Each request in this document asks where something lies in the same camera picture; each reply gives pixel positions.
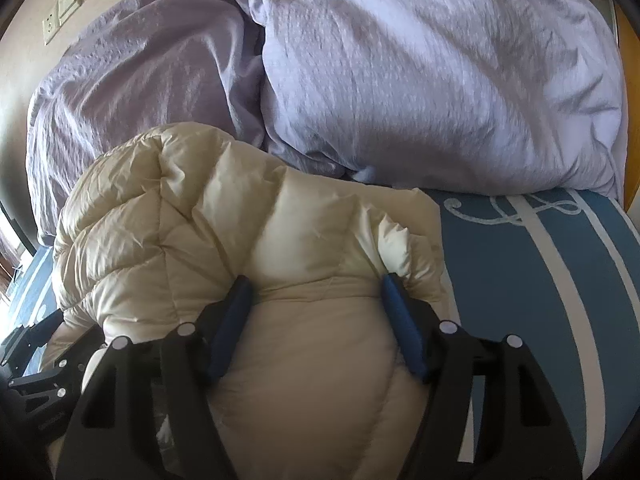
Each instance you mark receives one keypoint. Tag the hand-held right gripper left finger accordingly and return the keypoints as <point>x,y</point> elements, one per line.
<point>227,330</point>

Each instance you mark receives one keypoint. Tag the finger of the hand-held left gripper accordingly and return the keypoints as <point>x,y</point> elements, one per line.
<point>55,375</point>
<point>22,342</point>

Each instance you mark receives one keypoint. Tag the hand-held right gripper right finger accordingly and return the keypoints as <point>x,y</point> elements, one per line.
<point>402,325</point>

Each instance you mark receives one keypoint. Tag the beige puffer jacket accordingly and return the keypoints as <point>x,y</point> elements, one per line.
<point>310,360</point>

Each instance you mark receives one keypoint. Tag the lilac crinkled duvet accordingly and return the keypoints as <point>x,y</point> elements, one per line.
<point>400,85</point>

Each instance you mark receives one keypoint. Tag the beige wall socket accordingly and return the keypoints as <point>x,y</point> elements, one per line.
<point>50,26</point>

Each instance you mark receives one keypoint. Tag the beige wall switch panel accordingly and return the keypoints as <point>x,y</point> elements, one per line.
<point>70,2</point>

